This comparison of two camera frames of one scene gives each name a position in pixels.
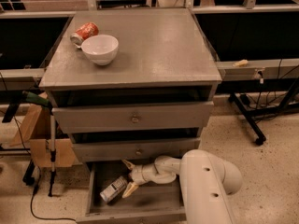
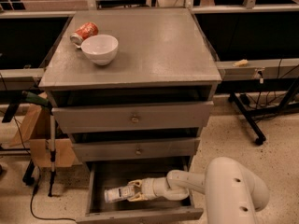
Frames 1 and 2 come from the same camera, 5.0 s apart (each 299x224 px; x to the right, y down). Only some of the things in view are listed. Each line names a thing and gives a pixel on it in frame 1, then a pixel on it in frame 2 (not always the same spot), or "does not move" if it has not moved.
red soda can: (84, 32) does not move
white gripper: (139, 175) → (149, 188)
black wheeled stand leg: (286, 105) does not move
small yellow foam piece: (241, 63) does not move
